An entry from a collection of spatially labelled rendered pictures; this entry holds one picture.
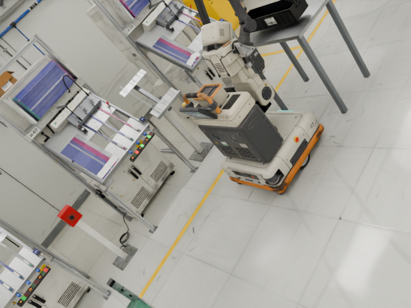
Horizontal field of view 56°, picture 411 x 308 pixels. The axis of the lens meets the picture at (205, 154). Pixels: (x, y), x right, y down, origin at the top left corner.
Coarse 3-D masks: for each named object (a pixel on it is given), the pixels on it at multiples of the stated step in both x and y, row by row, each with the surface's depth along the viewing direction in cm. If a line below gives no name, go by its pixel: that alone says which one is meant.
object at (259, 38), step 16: (320, 0) 287; (304, 16) 286; (336, 16) 292; (256, 32) 324; (272, 32) 303; (288, 32) 285; (304, 32) 274; (288, 48) 357; (304, 48) 279; (352, 48) 307; (320, 64) 287; (304, 80) 378; (336, 96) 301
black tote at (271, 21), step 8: (280, 0) 294; (304, 0) 280; (256, 8) 317; (264, 8) 312; (272, 8) 306; (280, 8) 301; (288, 8) 296; (296, 8) 276; (304, 8) 281; (256, 16) 326; (264, 16) 294; (272, 16) 289; (280, 16) 284; (288, 16) 280; (296, 16) 277; (264, 24) 302; (272, 24) 297; (280, 24) 291
